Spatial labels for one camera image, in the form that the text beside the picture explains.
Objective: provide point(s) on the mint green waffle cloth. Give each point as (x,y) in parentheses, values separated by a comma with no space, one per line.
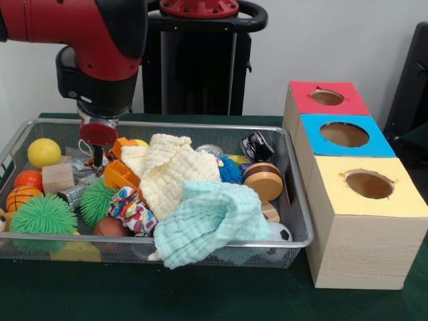
(207,221)

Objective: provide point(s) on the crumpled clear plastic wrapper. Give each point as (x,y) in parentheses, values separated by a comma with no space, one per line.
(81,167)

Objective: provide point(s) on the green spiky rubber ball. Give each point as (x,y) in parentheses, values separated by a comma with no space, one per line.
(43,214)

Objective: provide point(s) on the multicoloured patterned fabric ball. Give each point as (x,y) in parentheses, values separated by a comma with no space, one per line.
(130,210)

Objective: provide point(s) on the blue spiky ball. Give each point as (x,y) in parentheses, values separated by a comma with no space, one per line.
(231,170)

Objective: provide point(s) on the cream yellow waffle cloth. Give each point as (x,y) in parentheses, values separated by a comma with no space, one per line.
(170,174)

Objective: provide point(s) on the small green spiky ball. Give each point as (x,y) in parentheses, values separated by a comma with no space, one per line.
(97,200)

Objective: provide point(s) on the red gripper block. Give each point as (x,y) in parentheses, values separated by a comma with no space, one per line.
(99,134)

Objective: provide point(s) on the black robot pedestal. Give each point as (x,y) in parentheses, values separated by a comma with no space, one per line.
(194,73)

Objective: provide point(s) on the orange mini basketball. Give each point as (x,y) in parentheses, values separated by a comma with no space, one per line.
(20,197)

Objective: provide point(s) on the light wooden cube block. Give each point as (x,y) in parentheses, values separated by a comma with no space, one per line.
(57,177)

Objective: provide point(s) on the dark green table cloth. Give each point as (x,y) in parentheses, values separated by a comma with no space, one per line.
(200,294)

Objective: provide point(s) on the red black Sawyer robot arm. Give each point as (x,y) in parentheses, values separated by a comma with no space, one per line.
(80,33)

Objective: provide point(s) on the wooden box with three holes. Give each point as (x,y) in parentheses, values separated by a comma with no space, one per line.
(361,247)

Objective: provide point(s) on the large yellow ball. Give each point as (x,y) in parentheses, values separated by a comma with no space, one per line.
(43,152)

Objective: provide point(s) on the shallow clear mesh bin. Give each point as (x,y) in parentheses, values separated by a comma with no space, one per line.
(40,251)

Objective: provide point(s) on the black upright panel stand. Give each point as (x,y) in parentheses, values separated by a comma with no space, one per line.
(411,87)

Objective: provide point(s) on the brown wooden yo-yo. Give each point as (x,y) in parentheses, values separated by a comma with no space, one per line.
(263,186)

